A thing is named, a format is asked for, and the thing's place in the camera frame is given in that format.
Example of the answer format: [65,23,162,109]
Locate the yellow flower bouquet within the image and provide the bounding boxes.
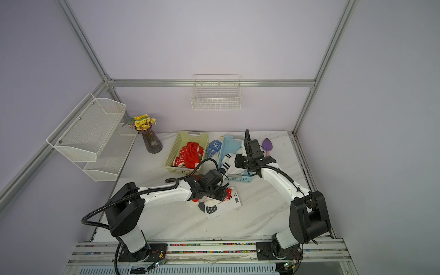
[126,114,157,131]

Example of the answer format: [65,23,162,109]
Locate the white two-tier mesh shelf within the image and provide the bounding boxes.
[47,93,137,182]

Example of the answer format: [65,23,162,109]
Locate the dark glass vase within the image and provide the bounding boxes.
[140,127,163,154]

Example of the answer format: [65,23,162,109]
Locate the purple trowel pink handle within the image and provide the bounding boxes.
[262,137,273,156]

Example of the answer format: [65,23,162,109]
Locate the blue dotted work glove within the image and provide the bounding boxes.
[206,140,222,158]

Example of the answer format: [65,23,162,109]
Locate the white sock black stripes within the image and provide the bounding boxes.
[221,154,244,175]

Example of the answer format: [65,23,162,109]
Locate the aluminium rail bench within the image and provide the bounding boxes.
[63,236,357,275]

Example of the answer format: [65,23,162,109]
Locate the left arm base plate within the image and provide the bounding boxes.
[118,243,168,262]

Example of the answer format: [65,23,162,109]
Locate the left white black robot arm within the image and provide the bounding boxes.
[81,166,230,265]

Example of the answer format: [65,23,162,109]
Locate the green plastic basket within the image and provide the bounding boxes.
[165,131,209,175]

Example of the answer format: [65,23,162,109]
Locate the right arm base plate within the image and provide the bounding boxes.
[256,242,303,261]

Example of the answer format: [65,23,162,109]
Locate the small red santa sock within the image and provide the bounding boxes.
[224,189,233,201]

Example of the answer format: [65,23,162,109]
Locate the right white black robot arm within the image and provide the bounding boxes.
[234,129,332,259]

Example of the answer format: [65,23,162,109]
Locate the white wire wall basket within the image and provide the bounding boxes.
[190,74,242,111]

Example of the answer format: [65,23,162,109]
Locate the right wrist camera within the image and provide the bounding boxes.
[241,139,249,157]

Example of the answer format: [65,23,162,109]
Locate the blue plastic basket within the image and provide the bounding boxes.
[218,135,253,183]

